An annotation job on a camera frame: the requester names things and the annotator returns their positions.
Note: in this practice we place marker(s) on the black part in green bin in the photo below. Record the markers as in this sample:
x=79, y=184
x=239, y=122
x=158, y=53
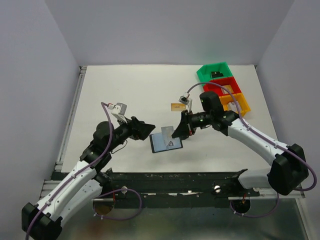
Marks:
x=216, y=74

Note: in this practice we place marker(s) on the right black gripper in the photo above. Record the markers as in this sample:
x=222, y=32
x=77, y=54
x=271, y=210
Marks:
x=188, y=123

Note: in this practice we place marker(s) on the yellow plastic bin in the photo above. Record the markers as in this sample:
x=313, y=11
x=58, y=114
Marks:
x=229, y=105

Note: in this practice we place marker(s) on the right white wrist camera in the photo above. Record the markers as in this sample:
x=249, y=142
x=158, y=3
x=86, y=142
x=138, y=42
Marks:
x=187, y=101

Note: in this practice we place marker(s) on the green plastic bin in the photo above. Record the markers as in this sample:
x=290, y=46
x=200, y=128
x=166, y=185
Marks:
x=203, y=73

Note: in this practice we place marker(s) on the white box in red bin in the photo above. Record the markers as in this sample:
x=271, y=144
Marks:
x=227, y=88

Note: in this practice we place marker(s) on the red plastic bin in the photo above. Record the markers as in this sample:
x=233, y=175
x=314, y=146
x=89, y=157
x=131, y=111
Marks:
x=222, y=82

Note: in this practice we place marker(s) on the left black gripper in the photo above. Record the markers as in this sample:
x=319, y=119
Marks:
x=136, y=128

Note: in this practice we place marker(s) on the black leather card holder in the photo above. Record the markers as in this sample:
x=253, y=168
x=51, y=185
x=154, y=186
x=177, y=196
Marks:
x=166, y=143

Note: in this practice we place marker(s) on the silver grey credit card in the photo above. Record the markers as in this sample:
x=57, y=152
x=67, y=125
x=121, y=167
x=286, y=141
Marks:
x=167, y=132

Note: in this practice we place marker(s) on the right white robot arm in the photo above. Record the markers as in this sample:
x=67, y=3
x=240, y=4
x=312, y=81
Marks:
x=287, y=163

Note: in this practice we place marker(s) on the aluminium extrusion rail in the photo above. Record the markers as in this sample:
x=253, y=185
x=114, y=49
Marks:
x=67, y=131

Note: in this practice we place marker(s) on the gold credit card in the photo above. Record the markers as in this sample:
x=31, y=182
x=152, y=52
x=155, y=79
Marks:
x=177, y=107

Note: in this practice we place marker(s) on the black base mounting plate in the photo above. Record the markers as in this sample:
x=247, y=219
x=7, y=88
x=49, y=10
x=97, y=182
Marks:
x=163, y=190

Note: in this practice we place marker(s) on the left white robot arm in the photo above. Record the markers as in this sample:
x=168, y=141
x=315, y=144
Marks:
x=46, y=219

